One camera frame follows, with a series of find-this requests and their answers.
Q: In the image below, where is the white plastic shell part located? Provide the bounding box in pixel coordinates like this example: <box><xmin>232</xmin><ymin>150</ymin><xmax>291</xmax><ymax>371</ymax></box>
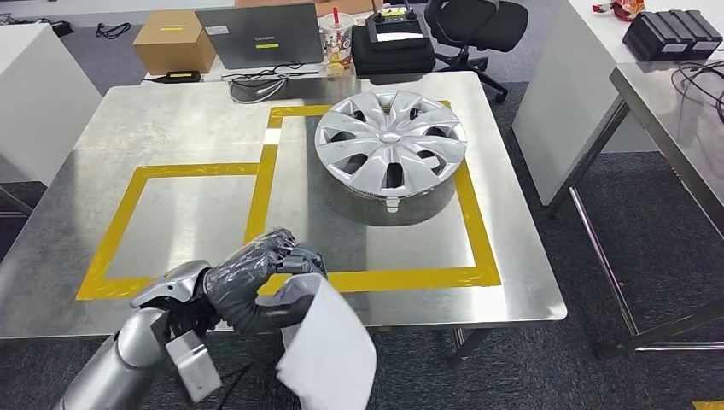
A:
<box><xmin>274</xmin><ymin>272</ymin><xmax>378</xmax><ymax>410</ymax></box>

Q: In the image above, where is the round steel stand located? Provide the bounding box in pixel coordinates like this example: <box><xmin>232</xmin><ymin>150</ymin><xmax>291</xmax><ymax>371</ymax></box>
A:
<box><xmin>343</xmin><ymin>164</ymin><xmax>458</xmax><ymax>229</ymax></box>

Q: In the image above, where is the black remote controller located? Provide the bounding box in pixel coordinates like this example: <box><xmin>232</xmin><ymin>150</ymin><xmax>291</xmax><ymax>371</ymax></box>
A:
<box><xmin>365</xmin><ymin>0</ymin><xmax>432</xmax><ymax>53</ymax></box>

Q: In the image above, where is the brown cardboard box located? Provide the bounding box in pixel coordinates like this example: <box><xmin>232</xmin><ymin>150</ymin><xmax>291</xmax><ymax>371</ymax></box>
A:
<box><xmin>131</xmin><ymin>9</ymin><xmax>218</xmax><ymax>77</ymax></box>

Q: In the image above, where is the black cable bundle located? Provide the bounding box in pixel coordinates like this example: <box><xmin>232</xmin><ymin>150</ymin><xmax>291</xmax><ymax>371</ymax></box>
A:
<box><xmin>669</xmin><ymin>59</ymin><xmax>724</xmax><ymax>125</ymax></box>

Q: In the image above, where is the black carry case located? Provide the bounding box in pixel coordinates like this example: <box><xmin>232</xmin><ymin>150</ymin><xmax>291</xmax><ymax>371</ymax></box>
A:
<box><xmin>350</xmin><ymin>31</ymin><xmax>437</xmax><ymax>78</ymax></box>

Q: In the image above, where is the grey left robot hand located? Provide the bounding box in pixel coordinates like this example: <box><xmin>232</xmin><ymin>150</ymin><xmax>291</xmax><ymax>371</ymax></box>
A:
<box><xmin>202</xmin><ymin>227</ymin><xmax>330</xmax><ymax>336</ymax></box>

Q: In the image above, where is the silver wheel cover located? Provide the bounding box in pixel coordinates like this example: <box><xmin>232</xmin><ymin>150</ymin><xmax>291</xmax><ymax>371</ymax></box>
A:
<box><xmin>313</xmin><ymin>89</ymin><xmax>469</xmax><ymax>200</ymax></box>

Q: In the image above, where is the black floor cable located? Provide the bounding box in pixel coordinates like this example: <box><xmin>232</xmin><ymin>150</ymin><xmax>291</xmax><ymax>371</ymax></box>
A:
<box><xmin>94</xmin><ymin>21</ymin><xmax>133</xmax><ymax>41</ymax></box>

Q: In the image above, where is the clear plastic drink cup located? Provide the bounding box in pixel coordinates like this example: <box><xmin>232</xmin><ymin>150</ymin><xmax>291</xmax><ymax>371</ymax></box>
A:
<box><xmin>316</xmin><ymin>5</ymin><xmax>356</xmax><ymax>76</ymax></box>

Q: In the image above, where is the black laptop cable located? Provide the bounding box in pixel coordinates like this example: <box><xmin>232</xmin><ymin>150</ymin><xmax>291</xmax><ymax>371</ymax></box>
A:
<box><xmin>220</xmin><ymin>61</ymin><xmax>321</xmax><ymax>83</ymax></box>

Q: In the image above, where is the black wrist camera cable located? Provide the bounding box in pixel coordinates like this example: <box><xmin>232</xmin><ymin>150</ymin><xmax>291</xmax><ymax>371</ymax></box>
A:
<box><xmin>214</xmin><ymin>361</ymin><xmax>255</xmax><ymax>410</ymax></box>

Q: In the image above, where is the black power adapter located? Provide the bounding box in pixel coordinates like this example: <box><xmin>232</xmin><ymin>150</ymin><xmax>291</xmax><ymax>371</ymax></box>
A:
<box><xmin>151</xmin><ymin>70</ymin><xmax>203</xmax><ymax>85</ymax></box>

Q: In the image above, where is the colourful snack bag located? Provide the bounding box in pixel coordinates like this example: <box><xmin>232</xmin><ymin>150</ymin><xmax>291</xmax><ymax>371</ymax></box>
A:
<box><xmin>592</xmin><ymin>0</ymin><xmax>646</xmax><ymax>22</ymax></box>

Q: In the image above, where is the black battery box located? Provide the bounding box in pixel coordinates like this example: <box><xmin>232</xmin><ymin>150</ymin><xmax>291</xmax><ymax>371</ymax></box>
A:
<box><xmin>675</xmin><ymin>9</ymin><xmax>724</xmax><ymax>58</ymax></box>
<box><xmin>622</xmin><ymin>12</ymin><xmax>677</xmax><ymax>62</ymax></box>
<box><xmin>650</xmin><ymin>9</ymin><xmax>699</xmax><ymax>58</ymax></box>

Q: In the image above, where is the grey laptop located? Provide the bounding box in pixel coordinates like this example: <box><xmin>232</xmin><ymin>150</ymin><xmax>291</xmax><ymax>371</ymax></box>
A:
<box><xmin>194</xmin><ymin>3</ymin><xmax>325</xmax><ymax>71</ymax></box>

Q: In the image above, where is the yellow tape table marking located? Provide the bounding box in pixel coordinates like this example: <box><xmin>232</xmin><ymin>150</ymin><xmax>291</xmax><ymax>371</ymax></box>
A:
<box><xmin>74</xmin><ymin>100</ymin><xmax>503</xmax><ymax>302</ymax></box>

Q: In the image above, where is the white laptop cable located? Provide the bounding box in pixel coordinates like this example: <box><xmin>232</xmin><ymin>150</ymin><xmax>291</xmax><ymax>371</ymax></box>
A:
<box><xmin>229</xmin><ymin>76</ymin><xmax>289</xmax><ymax>106</ymax></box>

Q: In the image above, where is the stainless steel workbench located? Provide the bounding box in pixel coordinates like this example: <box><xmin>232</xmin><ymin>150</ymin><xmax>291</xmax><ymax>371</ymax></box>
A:
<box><xmin>546</xmin><ymin>59</ymin><xmax>724</xmax><ymax>361</ymax></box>
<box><xmin>0</xmin><ymin>70</ymin><xmax>569</xmax><ymax>363</ymax></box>

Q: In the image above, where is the black office chair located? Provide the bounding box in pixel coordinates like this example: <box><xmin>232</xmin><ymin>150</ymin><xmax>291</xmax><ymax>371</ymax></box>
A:
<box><xmin>423</xmin><ymin>0</ymin><xmax>530</xmax><ymax>105</ymax></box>

